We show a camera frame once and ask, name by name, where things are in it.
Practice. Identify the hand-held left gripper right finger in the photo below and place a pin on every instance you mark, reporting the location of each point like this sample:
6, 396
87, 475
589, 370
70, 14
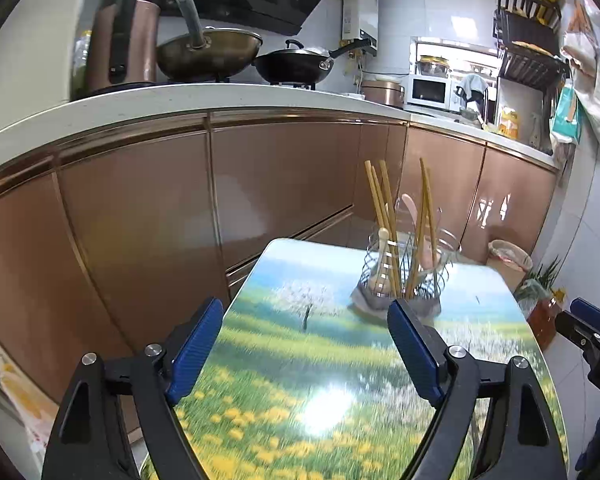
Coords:
414, 355

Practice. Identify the hanging plastic bags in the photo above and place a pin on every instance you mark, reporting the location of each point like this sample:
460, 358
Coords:
592, 75

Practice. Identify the yellow packet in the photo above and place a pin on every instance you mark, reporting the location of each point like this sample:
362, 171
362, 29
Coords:
508, 122

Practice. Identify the beige pink plastic spoon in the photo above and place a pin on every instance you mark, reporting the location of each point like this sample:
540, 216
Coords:
432, 258

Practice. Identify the white microwave oven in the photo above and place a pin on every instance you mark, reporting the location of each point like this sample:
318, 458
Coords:
429, 91

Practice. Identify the black wall rack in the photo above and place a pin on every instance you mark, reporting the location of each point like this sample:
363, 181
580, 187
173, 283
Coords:
529, 35

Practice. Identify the steel pot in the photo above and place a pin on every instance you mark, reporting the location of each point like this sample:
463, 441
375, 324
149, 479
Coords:
432, 66

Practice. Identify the white printed plastic bag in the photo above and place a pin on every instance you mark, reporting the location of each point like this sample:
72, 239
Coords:
25, 400

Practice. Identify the green onions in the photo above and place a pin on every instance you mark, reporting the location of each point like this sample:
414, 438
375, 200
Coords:
544, 275

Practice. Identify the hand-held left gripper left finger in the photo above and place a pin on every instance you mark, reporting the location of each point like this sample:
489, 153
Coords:
197, 350

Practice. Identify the copper kitchen base cabinets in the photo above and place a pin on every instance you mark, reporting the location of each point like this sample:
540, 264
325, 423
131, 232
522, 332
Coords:
145, 220

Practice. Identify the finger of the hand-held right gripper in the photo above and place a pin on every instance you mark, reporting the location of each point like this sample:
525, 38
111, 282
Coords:
577, 329
589, 312

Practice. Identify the bunch of bamboo chopsticks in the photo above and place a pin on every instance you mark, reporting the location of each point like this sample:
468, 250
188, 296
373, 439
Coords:
387, 210

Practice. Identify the black wok with lid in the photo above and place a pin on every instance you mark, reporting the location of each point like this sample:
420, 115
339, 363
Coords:
290, 67

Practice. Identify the brown rice cooker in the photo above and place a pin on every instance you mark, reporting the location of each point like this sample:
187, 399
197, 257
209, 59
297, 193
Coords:
382, 92

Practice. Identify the bronze wok with lid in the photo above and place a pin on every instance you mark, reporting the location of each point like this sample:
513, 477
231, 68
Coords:
210, 55

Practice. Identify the beige trash bin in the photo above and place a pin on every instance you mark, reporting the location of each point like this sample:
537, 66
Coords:
507, 270

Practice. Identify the grey hanging towel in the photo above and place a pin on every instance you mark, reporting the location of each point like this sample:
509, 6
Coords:
472, 86

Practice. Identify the teal packet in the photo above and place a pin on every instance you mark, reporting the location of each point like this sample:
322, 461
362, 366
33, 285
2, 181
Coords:
565, 112

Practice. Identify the white water heater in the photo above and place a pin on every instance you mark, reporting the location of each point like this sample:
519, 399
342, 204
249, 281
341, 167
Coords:
360, 22

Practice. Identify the amber oil bottle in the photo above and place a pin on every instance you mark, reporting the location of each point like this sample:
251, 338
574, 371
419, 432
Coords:
544, 325

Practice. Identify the white plastic spoon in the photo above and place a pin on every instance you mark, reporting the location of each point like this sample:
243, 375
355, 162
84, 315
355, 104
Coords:
383, 240

